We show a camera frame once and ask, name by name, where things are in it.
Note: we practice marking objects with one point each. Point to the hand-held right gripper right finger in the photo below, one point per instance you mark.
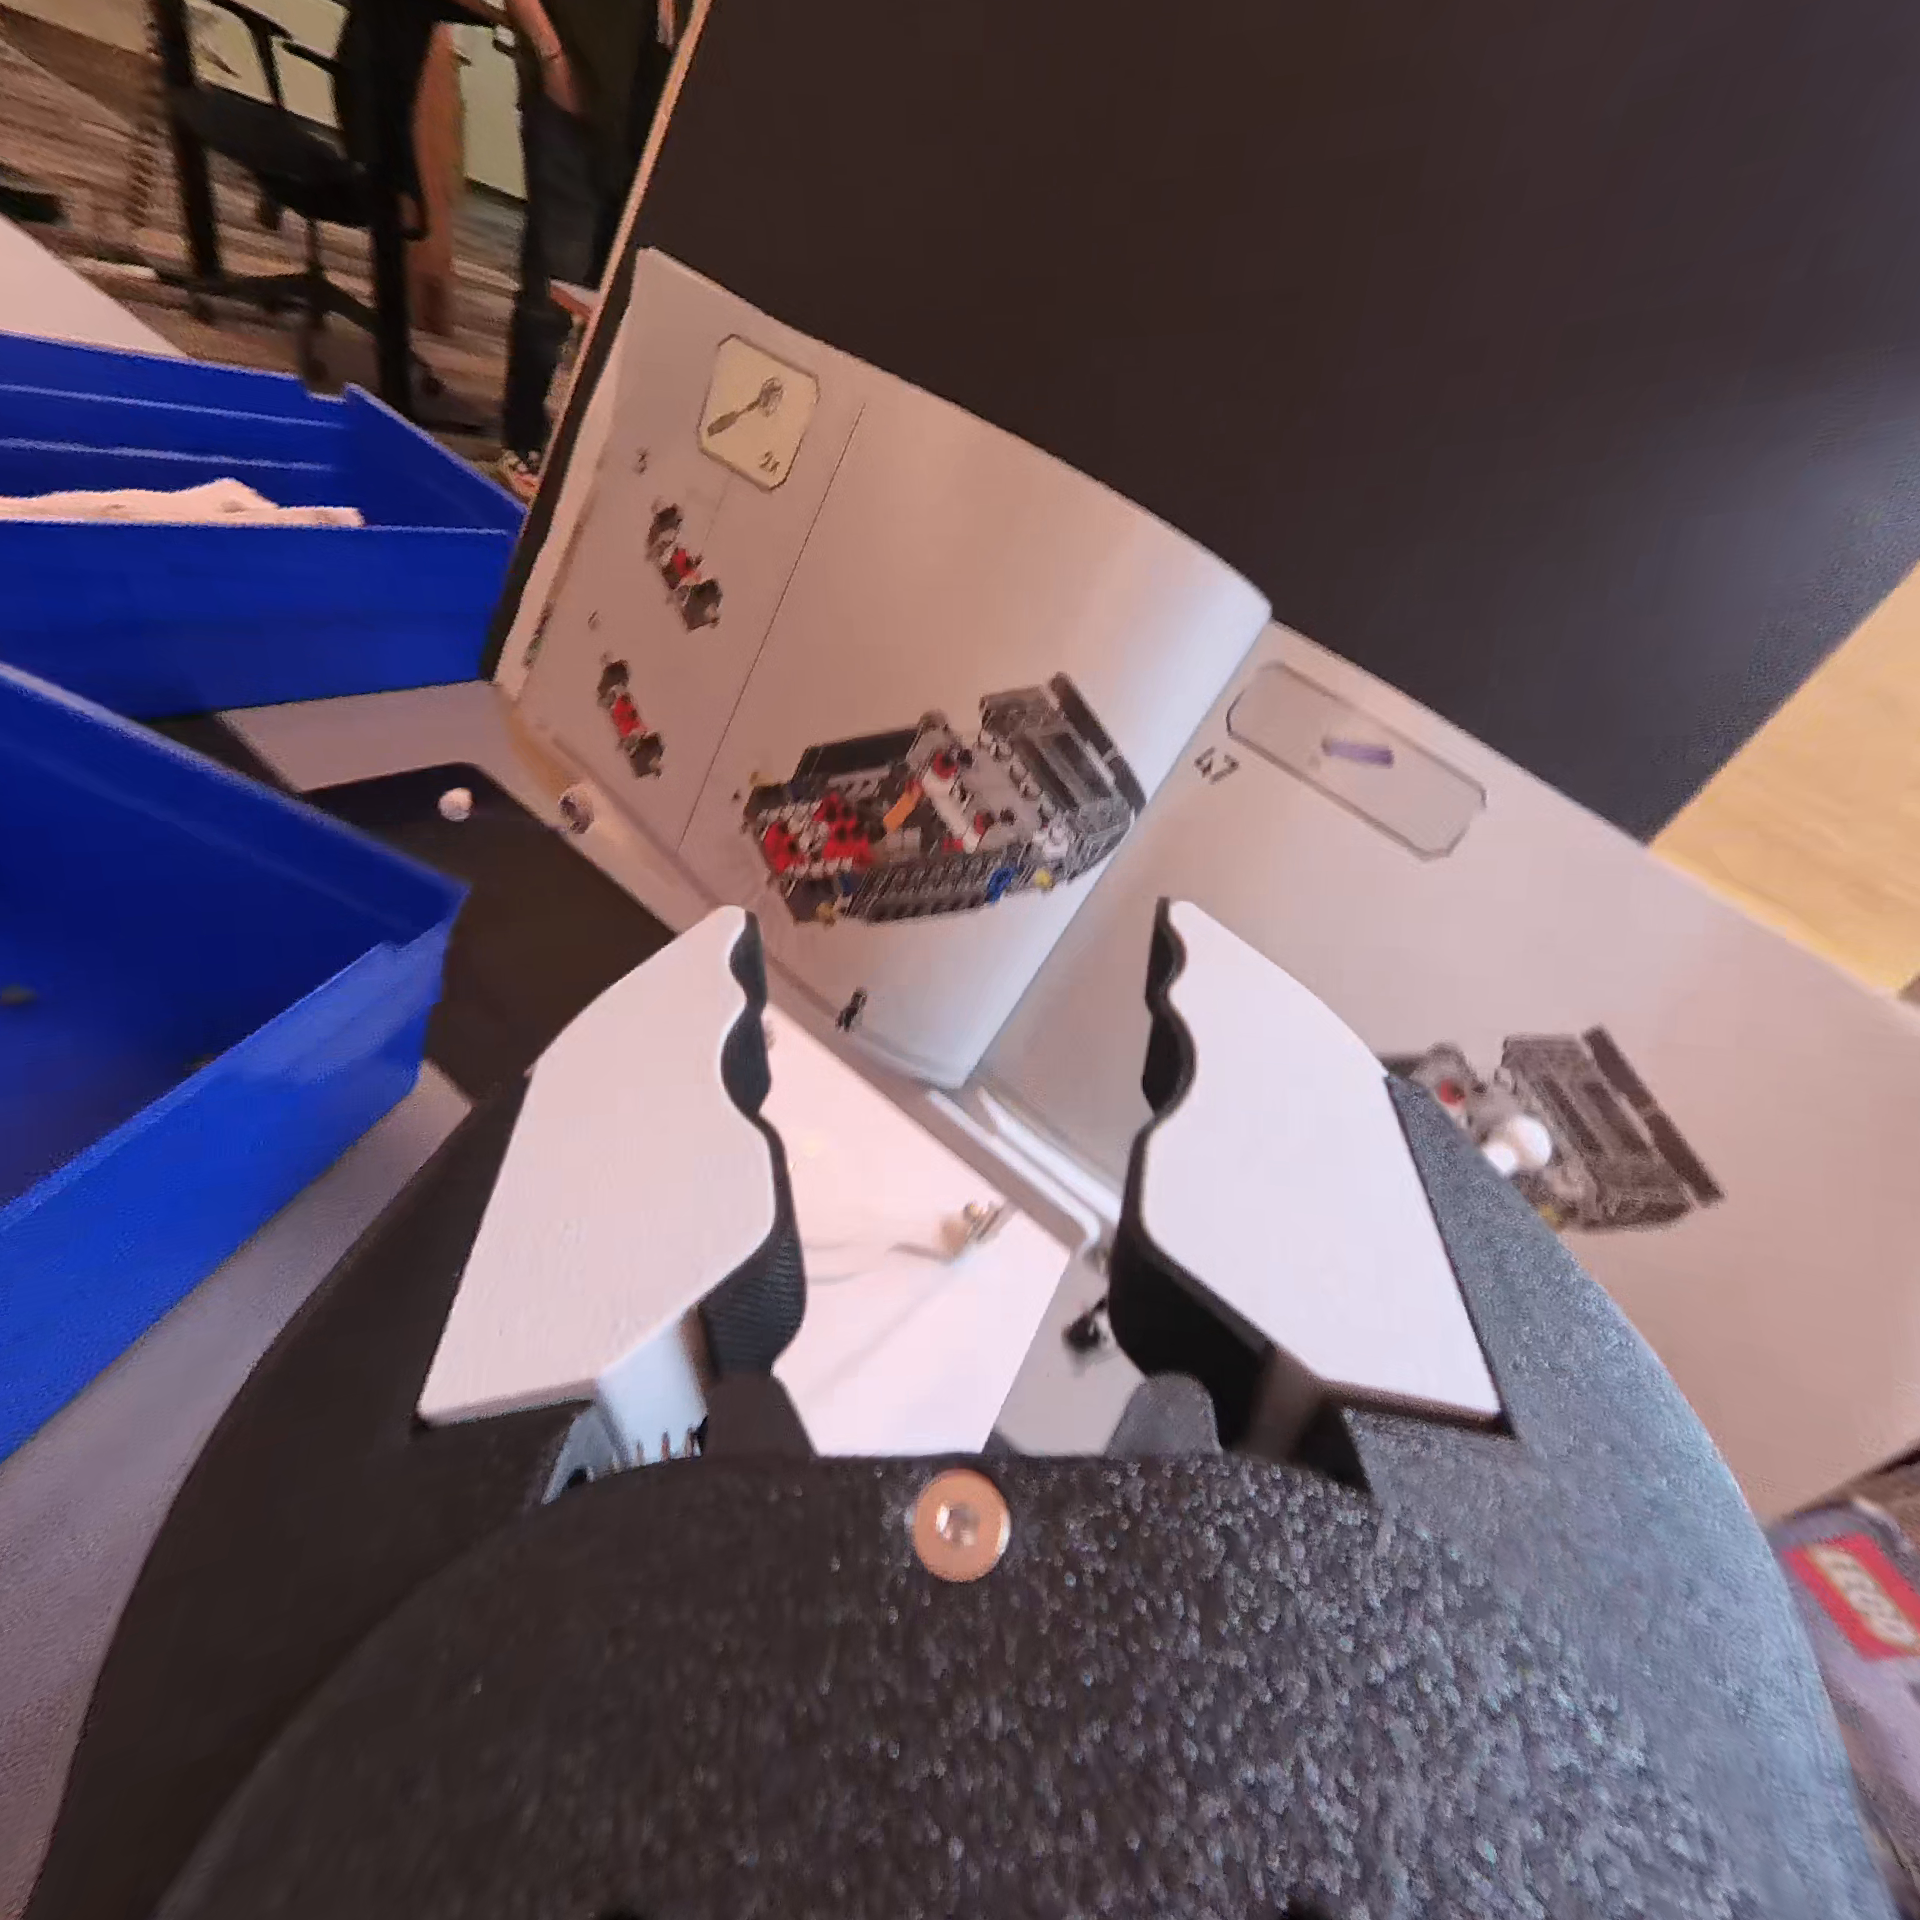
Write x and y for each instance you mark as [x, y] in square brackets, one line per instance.
[1322, 1200]

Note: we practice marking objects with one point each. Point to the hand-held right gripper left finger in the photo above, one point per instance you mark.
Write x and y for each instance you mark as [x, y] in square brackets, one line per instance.
[602, 1200]

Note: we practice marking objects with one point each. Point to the blue plastic bin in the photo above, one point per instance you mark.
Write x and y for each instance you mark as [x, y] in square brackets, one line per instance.
[182, 1020]
[271, 616]

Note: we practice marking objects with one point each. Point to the lego set box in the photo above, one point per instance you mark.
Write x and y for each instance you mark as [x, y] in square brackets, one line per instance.
[1862, 1620]

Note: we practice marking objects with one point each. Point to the white book stand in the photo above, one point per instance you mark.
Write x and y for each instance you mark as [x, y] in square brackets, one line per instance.
[901, 1260]

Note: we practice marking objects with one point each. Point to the beige wooden chair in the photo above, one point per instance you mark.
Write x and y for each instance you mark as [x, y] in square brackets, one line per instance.
[1832, 826]

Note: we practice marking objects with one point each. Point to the open instruction booklet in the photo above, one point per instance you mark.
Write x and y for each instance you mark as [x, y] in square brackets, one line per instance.
[990, 632]

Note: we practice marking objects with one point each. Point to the black partition panel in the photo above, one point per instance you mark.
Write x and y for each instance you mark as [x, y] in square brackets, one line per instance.
[1351, 332]

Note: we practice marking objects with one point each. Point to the black swivel office chair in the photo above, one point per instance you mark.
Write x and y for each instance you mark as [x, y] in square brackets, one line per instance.
[271, 152]

